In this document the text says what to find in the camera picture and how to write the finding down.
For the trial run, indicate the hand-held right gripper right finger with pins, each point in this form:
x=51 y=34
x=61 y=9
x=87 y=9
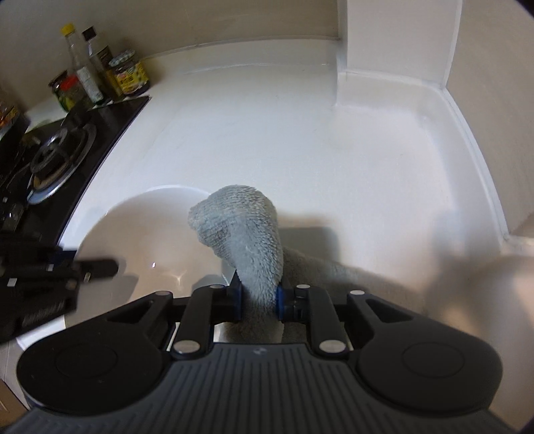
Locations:
x=280 y=302

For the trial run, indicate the yellow cap sauce bottle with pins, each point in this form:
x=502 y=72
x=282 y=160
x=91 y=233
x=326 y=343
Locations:
x=81 y=66

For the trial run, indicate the white patterned bowl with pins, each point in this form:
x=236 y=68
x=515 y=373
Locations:
x=146 y=246

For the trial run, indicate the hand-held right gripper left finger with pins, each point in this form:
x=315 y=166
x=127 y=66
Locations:
x=237 y=300

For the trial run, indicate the red lid jar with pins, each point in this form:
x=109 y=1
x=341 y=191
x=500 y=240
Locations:
x=71 y=82

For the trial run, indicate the black cap sauce bottle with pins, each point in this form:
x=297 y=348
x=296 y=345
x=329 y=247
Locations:
x=100 y=62

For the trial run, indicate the yellow label jar checkered lid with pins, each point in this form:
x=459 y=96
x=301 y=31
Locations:
x=131 y=75

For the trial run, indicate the green jar dark lid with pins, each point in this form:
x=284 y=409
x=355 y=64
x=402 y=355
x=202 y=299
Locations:
x=69 y=96

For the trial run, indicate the black gas stove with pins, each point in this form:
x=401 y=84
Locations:
x=62 y=158

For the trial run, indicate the grey fluffy cloth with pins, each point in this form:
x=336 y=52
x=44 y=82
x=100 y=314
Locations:
x=246 y=238

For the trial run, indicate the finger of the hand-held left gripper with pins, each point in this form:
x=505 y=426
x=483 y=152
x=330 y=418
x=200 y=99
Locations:
x=98 y=268

